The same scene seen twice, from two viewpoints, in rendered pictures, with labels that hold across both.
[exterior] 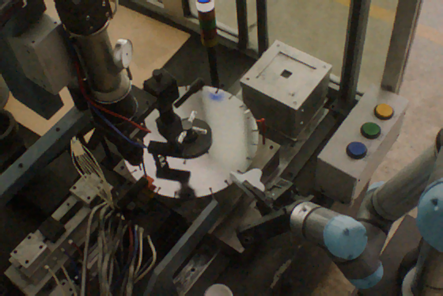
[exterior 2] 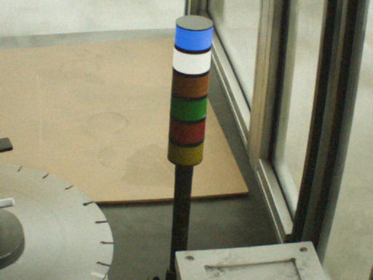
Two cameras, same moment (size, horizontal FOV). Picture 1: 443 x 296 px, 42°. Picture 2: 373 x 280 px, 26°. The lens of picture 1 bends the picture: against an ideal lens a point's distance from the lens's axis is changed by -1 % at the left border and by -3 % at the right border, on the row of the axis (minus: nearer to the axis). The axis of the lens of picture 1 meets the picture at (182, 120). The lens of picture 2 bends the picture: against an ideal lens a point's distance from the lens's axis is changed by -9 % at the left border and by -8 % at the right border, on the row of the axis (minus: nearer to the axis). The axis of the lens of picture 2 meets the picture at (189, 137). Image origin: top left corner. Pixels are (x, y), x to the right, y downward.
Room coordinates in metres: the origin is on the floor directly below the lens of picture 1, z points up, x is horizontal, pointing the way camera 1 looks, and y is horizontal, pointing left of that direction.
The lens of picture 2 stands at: (0.33, -0.59, 1.56)
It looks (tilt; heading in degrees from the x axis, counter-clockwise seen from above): 32 degrees down; 31
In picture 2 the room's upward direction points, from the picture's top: 4 degrees clockwise
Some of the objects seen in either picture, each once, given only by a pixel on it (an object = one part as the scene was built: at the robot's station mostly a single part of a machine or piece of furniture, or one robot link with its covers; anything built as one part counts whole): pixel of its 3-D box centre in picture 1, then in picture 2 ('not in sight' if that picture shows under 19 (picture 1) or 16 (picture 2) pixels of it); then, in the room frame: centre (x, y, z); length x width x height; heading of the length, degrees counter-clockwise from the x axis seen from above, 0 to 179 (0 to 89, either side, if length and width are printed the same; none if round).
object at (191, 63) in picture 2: (205, 1); (191, 56); (1.11, -0.12, 1.11); 0.05 x 0.04 x 0.03; 42
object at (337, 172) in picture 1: (361, 145); not in sight; (0.78, -0.44, 0.82); 0.28 x 0.11 x 0.15; 132
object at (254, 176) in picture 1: (250, 177); not in sight; (0.68, -0.12, 0.96); 0.09 x 0.06 x 0.03; 31
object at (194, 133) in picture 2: (208, 28); (187, 125); (1.11, -0.12, 1.02); 0.05 x 0.04 x 0.03; 42
